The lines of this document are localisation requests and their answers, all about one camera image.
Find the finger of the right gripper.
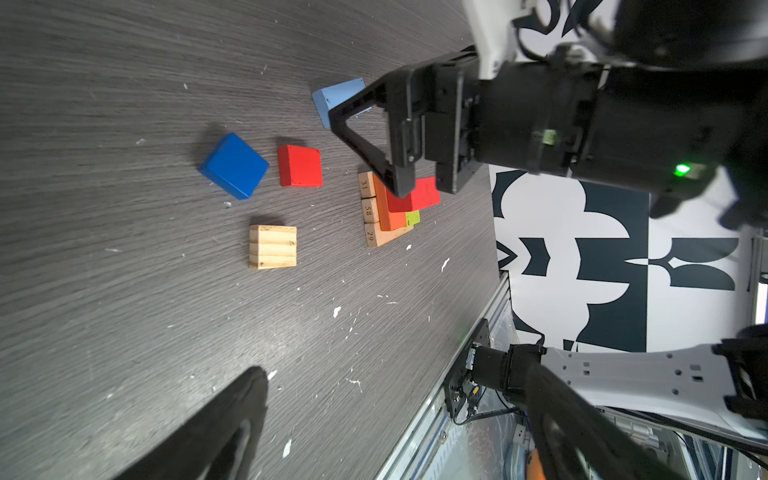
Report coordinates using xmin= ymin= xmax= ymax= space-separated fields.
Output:
xmin=329 ymin=70 xmax=417 ymax=198

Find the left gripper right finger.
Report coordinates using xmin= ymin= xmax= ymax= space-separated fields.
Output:
xmin=525 ymin=365 xmax=681 ymax=479

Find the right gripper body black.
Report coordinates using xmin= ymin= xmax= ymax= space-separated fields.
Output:
xmin=383 ymin=47 xmax=721 ymax=196

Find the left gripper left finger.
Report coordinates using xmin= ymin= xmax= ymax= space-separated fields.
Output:
xmin=118 ymin=366 xmax=269 ymax=479

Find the red arch wood block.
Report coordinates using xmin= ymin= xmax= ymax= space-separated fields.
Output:
xmin=386 ymin=176 xmax=440 ymax=213

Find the natural wood block long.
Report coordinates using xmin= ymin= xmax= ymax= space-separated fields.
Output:
xmin=364 ymin=222 xmax=414 ymax=248
xmin=357 ymin=171 xmax=376 ymax=199
xmin=361 ymin=197 xmax=380 ymax=224

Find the lime green wood block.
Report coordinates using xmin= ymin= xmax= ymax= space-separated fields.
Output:
xmin=405 ymin=210 xmax=421 ymax=227

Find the orange wood block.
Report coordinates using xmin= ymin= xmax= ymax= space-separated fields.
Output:
xmin=373 ymin=175 xmax=407 ymax=231

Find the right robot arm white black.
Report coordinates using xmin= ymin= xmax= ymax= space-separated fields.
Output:
xmin=329 ymin=1 xmax=767 ymax=230

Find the light blue wood block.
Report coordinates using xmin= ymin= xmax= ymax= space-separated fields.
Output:
xmin=312 ymin=78 xmax=365 ymax=129

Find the small red wood cube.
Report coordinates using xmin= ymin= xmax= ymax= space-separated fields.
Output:
xmin=277 ymin=145 xmax=323 ymax=187

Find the dark blue wood cube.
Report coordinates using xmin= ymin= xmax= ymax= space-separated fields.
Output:
xmin=198 ymin=133 xmax=269 ymax=200

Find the small natural wood cube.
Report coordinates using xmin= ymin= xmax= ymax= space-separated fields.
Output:
xmin=249 ymin=225 xmax=298 ymax=270

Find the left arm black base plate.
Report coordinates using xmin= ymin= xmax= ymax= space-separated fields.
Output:
xmin=442 ymin=318 xmax=490 ymax=422

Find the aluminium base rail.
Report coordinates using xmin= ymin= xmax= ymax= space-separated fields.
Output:
xmin=375 ymin=273 xmax=517 ymax=479

